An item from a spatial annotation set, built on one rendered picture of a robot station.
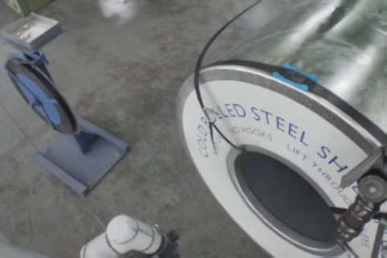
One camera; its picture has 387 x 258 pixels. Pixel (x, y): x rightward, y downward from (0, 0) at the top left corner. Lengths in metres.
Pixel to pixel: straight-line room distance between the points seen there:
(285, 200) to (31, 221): 1.71
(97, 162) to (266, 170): 1.41
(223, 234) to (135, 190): 0.68
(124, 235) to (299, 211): 0.90
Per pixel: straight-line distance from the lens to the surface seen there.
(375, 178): 0.77
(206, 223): 2.24
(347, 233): 0.87
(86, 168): 2.68
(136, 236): 1.07
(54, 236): 2.50
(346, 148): 0.98
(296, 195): 1.72
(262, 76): 1.00
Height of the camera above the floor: 2.00
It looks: 47 degrees down
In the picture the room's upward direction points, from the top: 10 degrees counter-clockwise
